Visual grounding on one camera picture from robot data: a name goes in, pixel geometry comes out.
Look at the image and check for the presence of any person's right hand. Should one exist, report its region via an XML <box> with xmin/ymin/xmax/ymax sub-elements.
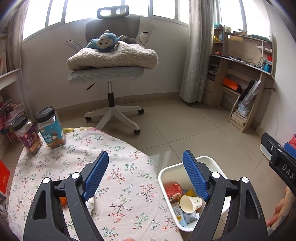
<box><xmin>266</xmin><ymin>186</ymin><xmax>295</xmax><ymax>229</ymax></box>

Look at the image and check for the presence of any small blue white carton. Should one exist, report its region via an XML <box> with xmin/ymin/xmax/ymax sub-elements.
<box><xmin>172</xmin><ymin>202</ymin><xmax>187</xmax><ymax>227</ymax></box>

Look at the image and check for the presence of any purple label nut jar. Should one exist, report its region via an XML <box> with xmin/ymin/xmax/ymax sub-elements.
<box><xmin>13</xmin><ymin>114</ymin><xmax>43</xmax><ymax>155</ymax></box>

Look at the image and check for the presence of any cream fleece blanket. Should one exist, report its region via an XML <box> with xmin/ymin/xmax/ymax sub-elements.
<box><xmin>67</xmin><ymin>41</ymin><xmax>159</xmax><ymax>71</ymax></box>

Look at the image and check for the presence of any teal label nut jar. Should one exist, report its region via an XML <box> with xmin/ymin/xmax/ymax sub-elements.
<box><xmin>36</xmin><ymin>106</ymin><xmax>66</xmax><ymax>149</ymax></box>

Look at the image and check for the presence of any blue white paper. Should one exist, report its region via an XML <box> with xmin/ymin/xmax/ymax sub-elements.
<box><xmin>184</xmin><ymin>212</ymin><xmax>200</xmax><ymax>228</ymax></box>

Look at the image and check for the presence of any floral tablecloth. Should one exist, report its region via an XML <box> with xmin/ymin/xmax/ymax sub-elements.
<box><xmin>8</xmin><ymin>127</ymin><xmax>182</xmax><ymax>240</ymax></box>

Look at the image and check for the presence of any white trash bin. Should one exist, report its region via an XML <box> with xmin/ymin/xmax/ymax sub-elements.
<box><xmin>158</xmin><ymin>156</ymin><xmax>227</xmax><ymax>232</ymax></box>

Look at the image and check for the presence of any silver plastic bag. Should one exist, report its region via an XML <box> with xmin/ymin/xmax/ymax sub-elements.
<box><xmin>238</xmin><ymin>79</ymin><xmax>261</xmax><ymax>118</ymax></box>

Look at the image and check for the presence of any blue monkey plush toy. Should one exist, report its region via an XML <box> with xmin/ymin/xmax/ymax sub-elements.
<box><xmin>86</xmin><ymin>30</ymin><xmax>128</xmax><ymax>52</ymax></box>

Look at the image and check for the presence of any red snack bag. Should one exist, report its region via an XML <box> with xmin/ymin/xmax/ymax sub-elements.
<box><xmin>164</xmin><ymin>182</ymin><xmax>183</xmax><ymax>203</ymax></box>

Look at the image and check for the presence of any left curtain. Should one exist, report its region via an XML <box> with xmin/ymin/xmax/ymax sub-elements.
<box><xmin>5</xmin><ymin>1</ymin><xmax>34</xmax><ymax>118</ymax></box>

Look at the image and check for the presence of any right lace curtain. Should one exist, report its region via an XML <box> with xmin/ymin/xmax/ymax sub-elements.
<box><xmin>180</xmin><ymin>0</ymin><xmax>214</xmax><ymax>103</ymax></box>

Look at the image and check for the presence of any yellow snack wrapper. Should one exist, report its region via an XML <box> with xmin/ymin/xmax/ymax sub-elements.
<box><xmin>184</xmin><ymin>189</ymin><xmax>196</xmax><ymax>197</ymax></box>

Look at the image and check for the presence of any red gift box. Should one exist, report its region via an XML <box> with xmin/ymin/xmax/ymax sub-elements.
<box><xmin>0</xmin><ymin>161</ymin><xmax>11</xmax><ymax>196</ymax></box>

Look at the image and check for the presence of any white paper cup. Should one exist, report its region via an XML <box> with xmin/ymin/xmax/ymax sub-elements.
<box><xmin>180</xmin><ymin>195</ymin><xmax>203</xmax><ymax>213</ymax></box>

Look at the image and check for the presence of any grey white office chair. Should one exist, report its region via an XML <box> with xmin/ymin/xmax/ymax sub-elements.
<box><xmin>68</xmin><ymin>5</ymin><xmax>144</xmax><ymax>135</ymax></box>

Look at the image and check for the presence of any wooden desk shelf unit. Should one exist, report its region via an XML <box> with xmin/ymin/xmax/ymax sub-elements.
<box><xmin>202</xmin><ymin>24</ymin><xmax>274</xmax><ymax>132</ymax></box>

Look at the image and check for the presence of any white bookshelf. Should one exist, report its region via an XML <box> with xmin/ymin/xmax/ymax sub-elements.
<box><xmin>0</xmin><ymin>22</ymin><xmax>31</xmax><ymax>144</ymax></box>

